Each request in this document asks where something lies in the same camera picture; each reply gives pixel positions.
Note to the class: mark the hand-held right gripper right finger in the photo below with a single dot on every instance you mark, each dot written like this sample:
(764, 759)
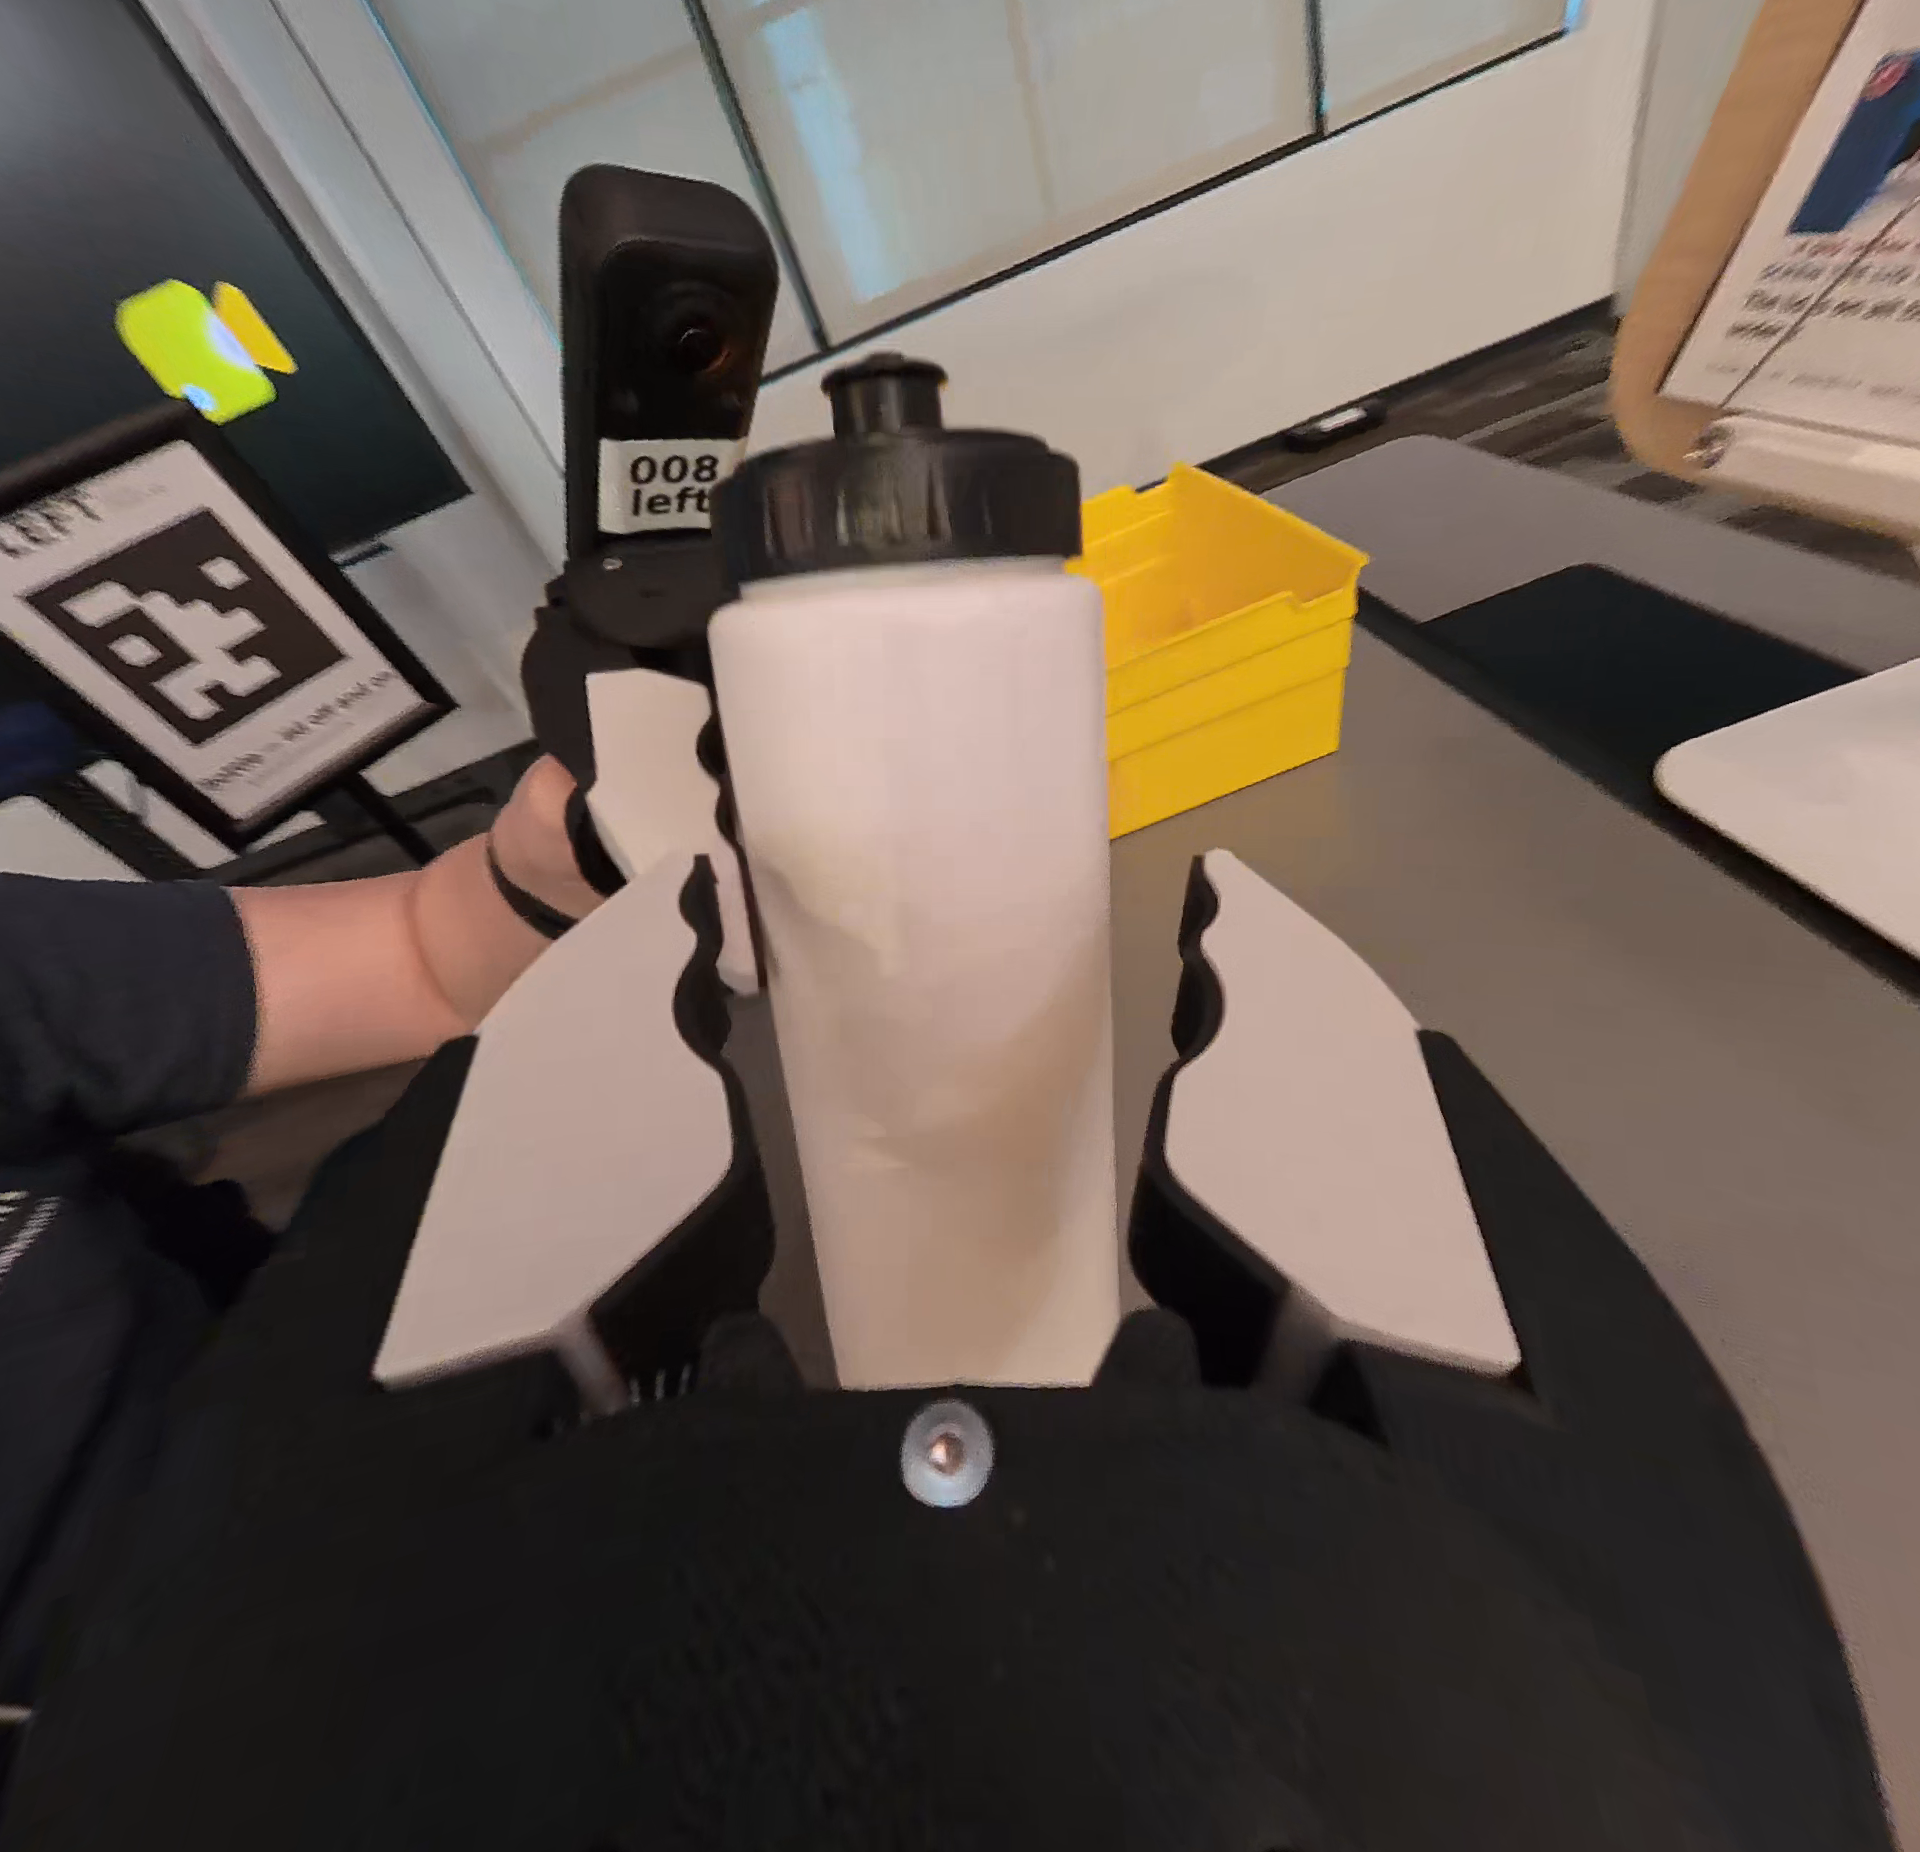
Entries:
(1337, 1163)

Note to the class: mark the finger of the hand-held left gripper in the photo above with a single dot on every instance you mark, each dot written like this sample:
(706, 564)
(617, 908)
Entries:
(656, 787)

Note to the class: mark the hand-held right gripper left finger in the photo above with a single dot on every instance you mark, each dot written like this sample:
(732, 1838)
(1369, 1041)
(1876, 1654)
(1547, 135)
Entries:
(571, 1178)

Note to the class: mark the black bottle lid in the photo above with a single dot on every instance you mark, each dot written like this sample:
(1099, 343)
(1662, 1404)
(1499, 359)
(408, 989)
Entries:
(896, 488)

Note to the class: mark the white plastic bottle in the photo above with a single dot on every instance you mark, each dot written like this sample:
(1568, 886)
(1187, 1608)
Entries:
(931, 953)

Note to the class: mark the yellow plastic bin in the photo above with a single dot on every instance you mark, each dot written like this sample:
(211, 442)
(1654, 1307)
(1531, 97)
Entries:
(1215, 638)

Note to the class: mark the person's left forearm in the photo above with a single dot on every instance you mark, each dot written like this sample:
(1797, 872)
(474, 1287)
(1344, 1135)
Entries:
(359, 969)

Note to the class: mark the person's left hand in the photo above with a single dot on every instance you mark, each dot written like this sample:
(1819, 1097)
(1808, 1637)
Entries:
(541, 878)

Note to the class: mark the sign on black easel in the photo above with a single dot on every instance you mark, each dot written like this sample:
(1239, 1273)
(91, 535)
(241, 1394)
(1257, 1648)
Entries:
(196, 638)

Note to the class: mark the small black floor object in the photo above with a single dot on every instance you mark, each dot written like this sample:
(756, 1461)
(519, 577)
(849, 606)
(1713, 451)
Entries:
(1337, 422)

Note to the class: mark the wooden edged instruction board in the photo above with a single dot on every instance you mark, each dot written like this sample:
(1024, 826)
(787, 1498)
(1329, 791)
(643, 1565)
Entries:
(1801, 203)

